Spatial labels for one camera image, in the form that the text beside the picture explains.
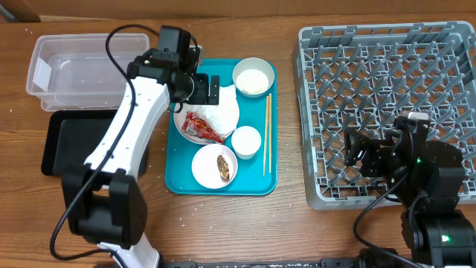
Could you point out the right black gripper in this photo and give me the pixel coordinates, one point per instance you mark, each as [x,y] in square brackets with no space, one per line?
[373,151]

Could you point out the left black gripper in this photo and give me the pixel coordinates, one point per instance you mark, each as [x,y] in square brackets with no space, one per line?
[201,94]

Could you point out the white napkin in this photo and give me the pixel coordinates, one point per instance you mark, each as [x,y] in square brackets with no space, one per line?
[222,118]

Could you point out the red snack wrapper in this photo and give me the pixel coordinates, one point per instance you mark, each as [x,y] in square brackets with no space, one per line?
[199,128]

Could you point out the white rice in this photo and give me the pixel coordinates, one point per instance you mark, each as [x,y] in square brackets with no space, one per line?
[252,81]

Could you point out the grey bowl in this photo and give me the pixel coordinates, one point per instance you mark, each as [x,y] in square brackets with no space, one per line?
[254,63]

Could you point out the white cup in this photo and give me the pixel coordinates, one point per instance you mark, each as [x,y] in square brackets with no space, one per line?
[246,141]

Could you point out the small white plate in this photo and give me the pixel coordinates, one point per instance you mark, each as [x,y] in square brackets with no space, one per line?
[204,166]

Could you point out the brown food scrap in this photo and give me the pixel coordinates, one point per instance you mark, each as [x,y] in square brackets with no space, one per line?
[223,168]

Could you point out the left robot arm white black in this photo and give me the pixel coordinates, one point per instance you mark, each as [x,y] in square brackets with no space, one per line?
[104,204]

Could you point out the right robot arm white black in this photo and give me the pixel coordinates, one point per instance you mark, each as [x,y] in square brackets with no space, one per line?
[426,177]

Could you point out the grey dishwasher rack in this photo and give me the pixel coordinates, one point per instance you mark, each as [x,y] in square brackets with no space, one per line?
[362,77]

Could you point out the large white plate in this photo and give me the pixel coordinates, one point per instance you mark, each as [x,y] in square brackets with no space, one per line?
[178,120]

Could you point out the wooden chopstick left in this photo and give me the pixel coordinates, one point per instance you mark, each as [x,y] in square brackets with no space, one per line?
[265,136]

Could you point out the wooden chopstick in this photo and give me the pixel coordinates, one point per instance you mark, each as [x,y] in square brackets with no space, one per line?
[269,131]
[265,136]

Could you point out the wooden chopstick right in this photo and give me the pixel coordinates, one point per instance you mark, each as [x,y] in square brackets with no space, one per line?
[269,131]

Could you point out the teal serving tray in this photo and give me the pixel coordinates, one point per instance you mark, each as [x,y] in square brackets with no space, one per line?
[249,180]

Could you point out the black plastic tray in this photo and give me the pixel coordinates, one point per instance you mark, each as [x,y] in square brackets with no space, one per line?
[72,137]

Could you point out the clear plastic bin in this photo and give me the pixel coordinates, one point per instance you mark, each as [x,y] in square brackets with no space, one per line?
[73,71]

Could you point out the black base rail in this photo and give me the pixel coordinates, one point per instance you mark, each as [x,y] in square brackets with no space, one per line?
[260,264]

